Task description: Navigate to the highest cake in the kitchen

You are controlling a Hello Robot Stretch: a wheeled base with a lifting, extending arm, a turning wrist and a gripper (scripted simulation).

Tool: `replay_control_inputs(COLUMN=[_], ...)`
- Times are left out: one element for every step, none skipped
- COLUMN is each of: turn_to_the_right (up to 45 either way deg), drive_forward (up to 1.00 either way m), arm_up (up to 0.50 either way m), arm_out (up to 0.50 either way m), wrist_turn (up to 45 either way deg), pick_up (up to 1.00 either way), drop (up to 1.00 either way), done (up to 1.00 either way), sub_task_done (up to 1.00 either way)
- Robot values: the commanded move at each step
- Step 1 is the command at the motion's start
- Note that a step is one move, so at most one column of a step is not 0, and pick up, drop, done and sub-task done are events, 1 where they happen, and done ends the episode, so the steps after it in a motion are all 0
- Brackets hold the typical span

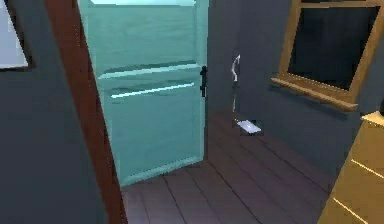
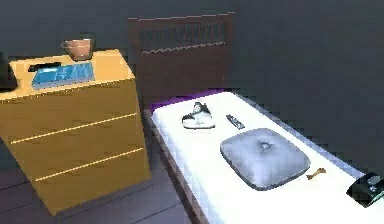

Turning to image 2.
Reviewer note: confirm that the black and white shoe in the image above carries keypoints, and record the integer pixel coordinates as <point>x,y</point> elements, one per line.
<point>199,118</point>

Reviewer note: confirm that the grey remote control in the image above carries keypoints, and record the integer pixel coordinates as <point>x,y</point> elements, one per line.
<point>235,121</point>

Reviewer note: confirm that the grey square pillow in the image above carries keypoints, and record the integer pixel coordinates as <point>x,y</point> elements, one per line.
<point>265,160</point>

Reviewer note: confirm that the brown wooden bed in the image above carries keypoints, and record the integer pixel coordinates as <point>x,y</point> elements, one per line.
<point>266,200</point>

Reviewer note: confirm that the yellow chest of drawers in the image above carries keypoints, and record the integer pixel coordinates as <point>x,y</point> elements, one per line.
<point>76,133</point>

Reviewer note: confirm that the brown bowl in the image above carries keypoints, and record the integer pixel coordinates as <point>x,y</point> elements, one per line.
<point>78,49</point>

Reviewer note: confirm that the blue book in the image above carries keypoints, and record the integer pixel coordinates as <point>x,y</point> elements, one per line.
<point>63,76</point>

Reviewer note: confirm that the small brown bone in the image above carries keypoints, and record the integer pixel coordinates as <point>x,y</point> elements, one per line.
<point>316,173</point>

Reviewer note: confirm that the black flat object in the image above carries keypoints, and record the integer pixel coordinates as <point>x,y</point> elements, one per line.
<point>43,66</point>

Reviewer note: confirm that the black lamp base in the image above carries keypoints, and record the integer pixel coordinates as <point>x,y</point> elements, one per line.
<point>6,78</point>

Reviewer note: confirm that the black box with dial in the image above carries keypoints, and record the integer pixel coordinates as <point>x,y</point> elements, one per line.
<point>366,190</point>

